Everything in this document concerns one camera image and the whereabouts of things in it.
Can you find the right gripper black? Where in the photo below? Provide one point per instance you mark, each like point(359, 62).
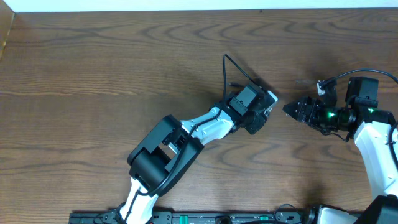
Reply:
point(311, 111)

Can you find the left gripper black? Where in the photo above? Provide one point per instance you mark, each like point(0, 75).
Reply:
point(257, 123)

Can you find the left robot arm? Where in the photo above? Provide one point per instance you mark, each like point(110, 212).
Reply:
point(164, 155)

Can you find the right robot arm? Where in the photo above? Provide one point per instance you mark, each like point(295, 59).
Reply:
point(374, 132)

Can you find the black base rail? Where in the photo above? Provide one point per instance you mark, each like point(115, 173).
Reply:
point(165, 217)

